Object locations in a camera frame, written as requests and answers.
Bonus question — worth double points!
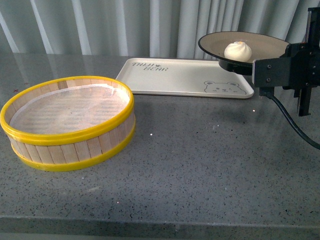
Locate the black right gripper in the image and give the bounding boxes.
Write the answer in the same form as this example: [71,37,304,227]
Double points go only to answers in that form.
[252,7,320,117]

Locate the white steamed bun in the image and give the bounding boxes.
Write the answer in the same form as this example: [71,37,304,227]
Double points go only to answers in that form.
[224,41,252,62]

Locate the brown plate with black rim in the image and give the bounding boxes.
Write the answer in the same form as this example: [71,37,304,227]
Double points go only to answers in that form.
[198,31,289,76]

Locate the cream rectangular bear tray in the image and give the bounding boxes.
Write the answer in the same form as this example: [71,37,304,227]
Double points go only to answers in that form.
[116,58,254,99]

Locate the grey pleated curtain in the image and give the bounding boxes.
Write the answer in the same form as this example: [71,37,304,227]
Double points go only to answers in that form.
[0,0,320,59]

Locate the white steamer liner paper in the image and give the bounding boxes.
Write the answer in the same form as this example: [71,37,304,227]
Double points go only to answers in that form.
[9,84,130,135]

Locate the yellow rimmed bamboo steamer basket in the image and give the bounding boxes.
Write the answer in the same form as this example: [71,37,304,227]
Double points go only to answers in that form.
[0,76,136,172]

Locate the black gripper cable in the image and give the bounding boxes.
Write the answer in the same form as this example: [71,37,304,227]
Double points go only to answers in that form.
[259,87,320,151]

